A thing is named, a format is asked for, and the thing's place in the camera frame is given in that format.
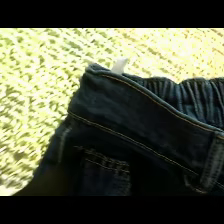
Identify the blue jeans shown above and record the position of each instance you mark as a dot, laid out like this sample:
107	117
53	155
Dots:
140	133

